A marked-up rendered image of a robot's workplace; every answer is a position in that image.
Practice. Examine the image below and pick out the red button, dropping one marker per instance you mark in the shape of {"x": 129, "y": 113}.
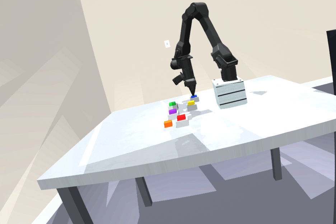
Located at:
{"x": 182, "y": 121}

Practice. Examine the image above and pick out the purple button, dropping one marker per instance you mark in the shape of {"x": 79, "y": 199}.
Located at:
{"x": 173, "y": 113}

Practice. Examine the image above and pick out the orange block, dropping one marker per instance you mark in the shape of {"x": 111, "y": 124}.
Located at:
{"x": 168, "y": 123}

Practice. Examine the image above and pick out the blue button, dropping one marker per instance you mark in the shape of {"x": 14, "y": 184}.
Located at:
{"x": 195, "y": 98}

